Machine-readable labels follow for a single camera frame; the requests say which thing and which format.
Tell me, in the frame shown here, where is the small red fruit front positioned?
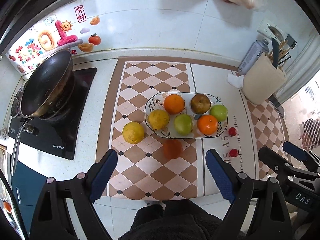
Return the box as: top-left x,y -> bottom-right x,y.
229,149 -> 239,158

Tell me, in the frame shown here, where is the small red fruit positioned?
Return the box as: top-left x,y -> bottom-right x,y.
229,149 -> 239,158
228,127 -> 237,137

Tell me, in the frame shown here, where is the small red fruit back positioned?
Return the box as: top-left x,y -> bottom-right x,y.
228,127 -> 237,137

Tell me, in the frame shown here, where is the yellow lemon back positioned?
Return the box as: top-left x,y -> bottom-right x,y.
122,121 -> 145,144

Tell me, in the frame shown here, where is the yellow lemon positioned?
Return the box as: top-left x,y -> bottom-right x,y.
149,109 -> 170,131
122,121 -> 145,144

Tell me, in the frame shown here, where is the orange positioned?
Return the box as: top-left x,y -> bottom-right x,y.
163,94 -> 185,115
197,115 -> 218,135

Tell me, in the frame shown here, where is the dark red-orange fruit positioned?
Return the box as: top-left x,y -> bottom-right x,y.
163,139 -> 183,159

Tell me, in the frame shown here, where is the green apple back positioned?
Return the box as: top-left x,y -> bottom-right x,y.
209,105 -> 228,122

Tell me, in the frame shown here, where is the green apple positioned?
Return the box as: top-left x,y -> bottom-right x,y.
174,114 -> 193,135
209,105 -> 228,122

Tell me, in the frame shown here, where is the green apple front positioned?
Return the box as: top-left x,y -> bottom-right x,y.
174,114 -> 193,135

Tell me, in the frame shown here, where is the brown russet apple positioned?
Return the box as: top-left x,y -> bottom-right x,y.
190,94 -> 211,114

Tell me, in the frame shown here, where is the yellow lemon front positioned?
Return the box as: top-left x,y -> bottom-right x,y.
149,109 -> 170,131

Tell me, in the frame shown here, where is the floral oval ceramic plate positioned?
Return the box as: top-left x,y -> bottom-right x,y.
144,91 -> 229,139

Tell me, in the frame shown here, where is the checkered table mat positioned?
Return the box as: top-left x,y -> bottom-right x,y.
97,60 -> 285,200

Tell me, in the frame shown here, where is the black smartphone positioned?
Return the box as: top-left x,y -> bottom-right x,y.
268,95 -> 285,118

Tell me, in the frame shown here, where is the black induction cooktop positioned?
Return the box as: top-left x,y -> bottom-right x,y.
9,68 -> 97,160

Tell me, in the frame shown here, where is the cream utensil holder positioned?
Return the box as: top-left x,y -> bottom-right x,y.
242,53 -> 286,105

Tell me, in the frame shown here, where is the white crumpled tissue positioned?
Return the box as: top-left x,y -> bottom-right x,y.
227,74 -> 245,89

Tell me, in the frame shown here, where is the black frying pan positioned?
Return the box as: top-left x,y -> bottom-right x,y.
10,49 -> 73,176

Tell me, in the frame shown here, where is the grey spray can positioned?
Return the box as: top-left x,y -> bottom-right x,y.
238,38 -> 269,75

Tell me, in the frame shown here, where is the black plug adapter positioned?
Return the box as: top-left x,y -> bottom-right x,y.
285,34 -> 297,49

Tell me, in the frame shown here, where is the white wall socket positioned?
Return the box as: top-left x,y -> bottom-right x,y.
257,18 -> 286,42

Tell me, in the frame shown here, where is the colourful wall sticker decoration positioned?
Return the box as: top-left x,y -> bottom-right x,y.
5,3 -> 101,75

